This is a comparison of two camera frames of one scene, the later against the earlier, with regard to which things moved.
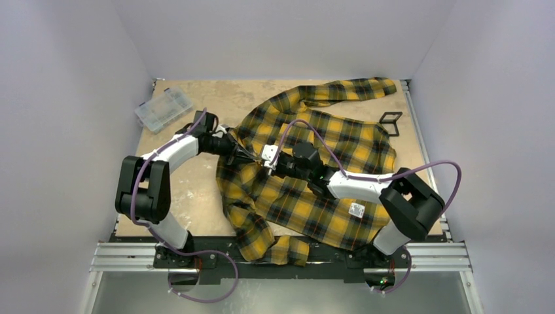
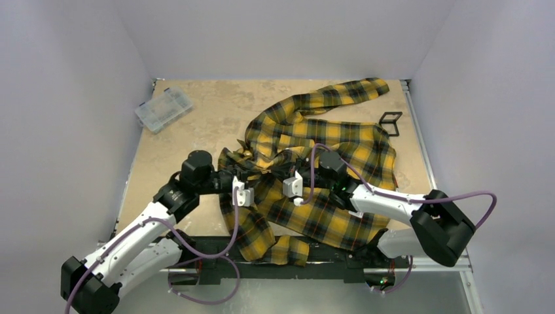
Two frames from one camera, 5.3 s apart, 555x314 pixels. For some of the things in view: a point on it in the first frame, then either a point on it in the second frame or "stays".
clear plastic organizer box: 158,111 stays
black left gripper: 237,153 → 244,173
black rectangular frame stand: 398,113 stays
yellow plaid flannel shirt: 276,218 stays
